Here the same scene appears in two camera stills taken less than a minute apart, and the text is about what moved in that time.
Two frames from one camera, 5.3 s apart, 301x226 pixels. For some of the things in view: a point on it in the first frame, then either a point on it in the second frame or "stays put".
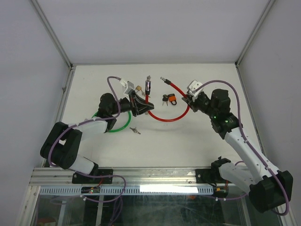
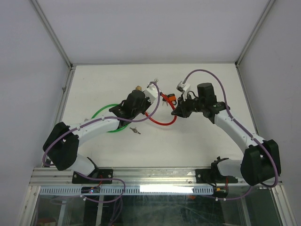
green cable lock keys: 134,130 stays put
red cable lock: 147,87 to 173,107
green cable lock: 119,129 stays put
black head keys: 164,99 stays put
